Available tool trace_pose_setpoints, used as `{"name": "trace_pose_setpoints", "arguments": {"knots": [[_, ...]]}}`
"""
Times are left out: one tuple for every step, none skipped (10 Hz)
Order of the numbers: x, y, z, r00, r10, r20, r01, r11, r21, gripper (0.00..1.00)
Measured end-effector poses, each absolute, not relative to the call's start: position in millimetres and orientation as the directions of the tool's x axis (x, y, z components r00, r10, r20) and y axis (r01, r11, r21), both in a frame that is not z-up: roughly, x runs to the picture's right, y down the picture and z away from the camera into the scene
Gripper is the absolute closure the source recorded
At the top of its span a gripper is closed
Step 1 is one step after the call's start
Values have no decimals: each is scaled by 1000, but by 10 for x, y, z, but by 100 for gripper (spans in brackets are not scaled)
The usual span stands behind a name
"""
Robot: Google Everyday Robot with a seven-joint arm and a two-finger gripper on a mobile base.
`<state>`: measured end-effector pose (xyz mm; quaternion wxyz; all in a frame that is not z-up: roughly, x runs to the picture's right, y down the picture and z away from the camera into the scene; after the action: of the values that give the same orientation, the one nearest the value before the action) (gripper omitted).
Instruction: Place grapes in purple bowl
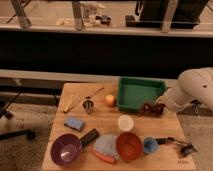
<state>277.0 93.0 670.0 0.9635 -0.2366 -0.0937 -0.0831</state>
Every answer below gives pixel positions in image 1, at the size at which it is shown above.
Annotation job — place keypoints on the dark purple grape bunch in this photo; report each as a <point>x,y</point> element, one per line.
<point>154,109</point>

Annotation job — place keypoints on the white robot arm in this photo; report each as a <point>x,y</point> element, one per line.
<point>192,84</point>

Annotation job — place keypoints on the orange plastic bowl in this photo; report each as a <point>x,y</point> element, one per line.
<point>128,146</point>

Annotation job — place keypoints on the purple plastic bowl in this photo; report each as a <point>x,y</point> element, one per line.
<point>65,149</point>

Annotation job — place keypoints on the wooden spoon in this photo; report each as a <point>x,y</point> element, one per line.
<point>94,93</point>

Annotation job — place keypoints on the orange peach fruit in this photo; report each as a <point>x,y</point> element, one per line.
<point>110,100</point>

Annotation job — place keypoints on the green plastic tray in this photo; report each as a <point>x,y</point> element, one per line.
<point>133,93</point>

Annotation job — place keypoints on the wooden stick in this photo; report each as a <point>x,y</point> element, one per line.
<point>71,104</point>

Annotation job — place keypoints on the white plastic cup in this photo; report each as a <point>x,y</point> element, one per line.
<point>125,123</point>

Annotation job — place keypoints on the blue sponge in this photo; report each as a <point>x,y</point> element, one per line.
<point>74,123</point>

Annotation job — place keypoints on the black rectangular block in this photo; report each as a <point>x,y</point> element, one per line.
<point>89,137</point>

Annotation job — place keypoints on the light blue cloth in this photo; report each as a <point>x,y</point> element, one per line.
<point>106,145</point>

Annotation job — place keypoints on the orange carrot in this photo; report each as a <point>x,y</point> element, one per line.
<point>104,158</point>

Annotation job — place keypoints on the small blue cup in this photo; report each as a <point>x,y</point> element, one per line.
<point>150,145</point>

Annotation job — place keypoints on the black handled tool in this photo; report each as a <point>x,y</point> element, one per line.
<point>186,148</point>

